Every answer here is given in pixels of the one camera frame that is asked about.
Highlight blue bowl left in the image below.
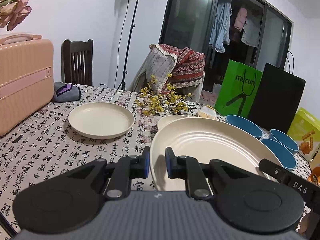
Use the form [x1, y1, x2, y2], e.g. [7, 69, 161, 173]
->
[225, 114, 263, 139]

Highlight hanging white garment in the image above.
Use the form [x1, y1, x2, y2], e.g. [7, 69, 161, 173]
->
[241, 14, 261, 48]

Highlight dark wooden chair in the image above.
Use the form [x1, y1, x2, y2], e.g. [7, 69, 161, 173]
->
[61, 40, 93, 86]

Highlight hanging blue shirt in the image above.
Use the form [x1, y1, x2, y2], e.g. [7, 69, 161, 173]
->
[209, 0, 232, 53]

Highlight green snack box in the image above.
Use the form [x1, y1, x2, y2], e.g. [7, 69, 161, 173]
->
[287, 107, 320, 162]

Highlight blue bowl right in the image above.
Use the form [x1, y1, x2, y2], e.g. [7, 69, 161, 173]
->
[269, 129, 299, 154]

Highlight grey purple cloth pouch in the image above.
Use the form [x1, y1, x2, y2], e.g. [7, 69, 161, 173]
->
[52, 82, 81, 103]

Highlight cream plate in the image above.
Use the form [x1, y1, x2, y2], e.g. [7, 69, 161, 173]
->
[150, 117, 280, 191]
[157, 115, 187, 131]
[68, 102, 135, 140]

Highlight red patterned blanket on chair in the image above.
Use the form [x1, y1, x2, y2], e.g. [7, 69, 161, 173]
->
[127, 44, 206, 102]

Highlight pink small suitcase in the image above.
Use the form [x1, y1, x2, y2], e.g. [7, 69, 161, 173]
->
[1, 33, 54, 136]

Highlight blue bowl front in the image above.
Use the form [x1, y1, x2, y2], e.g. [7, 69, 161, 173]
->
[261, 138, 297, 171]

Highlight calligraphy print tablecloth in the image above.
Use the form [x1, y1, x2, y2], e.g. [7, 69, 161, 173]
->
[0, 83, 320, 238]

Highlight hanging pink garment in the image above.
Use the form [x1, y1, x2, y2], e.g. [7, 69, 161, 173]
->
[234, 7, 247, 31]

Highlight blue bowl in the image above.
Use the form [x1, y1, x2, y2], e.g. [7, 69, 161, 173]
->
[269, 129, 299, 154]
[225, 114, 263, 139]
[261, 138, 297, 171]

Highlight green paper shopping bag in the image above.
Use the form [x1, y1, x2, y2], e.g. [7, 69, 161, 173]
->
[215, 60, 263, 118]

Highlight yellow flower branches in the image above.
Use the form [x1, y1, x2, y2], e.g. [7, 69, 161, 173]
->
[134, 74, 193, 116]

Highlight dark sliding glass door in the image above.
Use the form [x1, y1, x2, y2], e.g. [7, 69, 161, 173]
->
[159, 0, 292, 91]

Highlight black paper bag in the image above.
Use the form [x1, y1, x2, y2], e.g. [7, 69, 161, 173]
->
[247, 63, 306, 133]

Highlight dried pink roses bouquet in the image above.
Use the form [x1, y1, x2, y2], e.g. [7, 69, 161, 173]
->
[0, 0, 32, 31]

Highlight studio lamp on stand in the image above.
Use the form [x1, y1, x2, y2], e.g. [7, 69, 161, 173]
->
[114, 0, 140, 90]

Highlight yellow dotted work glove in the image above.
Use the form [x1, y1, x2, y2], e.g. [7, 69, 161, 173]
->
[196, 105, 217, 119]

